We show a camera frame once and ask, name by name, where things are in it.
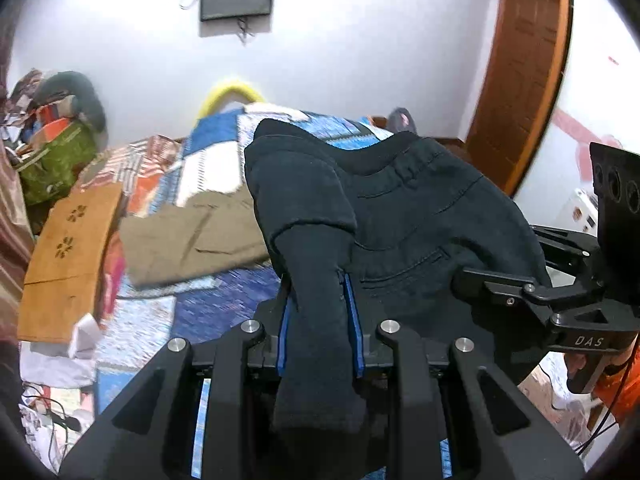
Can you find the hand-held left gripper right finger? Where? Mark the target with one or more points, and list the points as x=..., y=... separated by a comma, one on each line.
x=356, y=340

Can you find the person's right hand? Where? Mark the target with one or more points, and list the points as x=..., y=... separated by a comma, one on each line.
x=575, y=364

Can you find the grey backpack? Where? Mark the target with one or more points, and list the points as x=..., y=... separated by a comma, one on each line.
x=400, y=119

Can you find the brown wooden door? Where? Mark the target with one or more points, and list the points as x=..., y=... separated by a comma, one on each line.
x=520, y=85

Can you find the khaki pants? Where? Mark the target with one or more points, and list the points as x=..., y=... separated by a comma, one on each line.
x=190, y=240

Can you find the black pants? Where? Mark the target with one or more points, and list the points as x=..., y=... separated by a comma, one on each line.
x=425, y=210

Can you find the brown striped curtain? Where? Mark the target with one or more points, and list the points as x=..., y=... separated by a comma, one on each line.
x=12, y=240

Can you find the brown board with flower cutouts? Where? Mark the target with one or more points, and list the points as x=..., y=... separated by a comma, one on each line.
x=65, y=270

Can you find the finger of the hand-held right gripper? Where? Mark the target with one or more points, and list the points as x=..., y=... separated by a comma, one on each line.
x=500, y=290
x=565, y=250

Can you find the green bag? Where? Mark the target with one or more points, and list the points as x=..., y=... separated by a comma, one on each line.
x=55, y=165

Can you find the blue patchwork printed bedspread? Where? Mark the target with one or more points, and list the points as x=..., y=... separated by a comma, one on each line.
x=210, y=305

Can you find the yellow curved cushion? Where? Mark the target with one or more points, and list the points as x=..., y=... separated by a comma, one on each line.
x=225, y=92

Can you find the white wheeled appliance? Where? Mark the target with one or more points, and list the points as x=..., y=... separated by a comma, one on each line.
x=582, y=210

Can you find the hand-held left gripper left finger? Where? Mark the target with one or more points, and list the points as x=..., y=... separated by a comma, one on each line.
x=284, y=340

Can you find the orange striped cloth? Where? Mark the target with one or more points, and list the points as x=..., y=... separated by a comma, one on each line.
x=145, y=160

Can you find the white folded cloth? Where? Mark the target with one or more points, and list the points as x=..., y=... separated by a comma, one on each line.
x=85, y=335

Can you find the pile of colourful clothes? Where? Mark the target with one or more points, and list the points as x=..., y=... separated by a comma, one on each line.
x=25, y=110

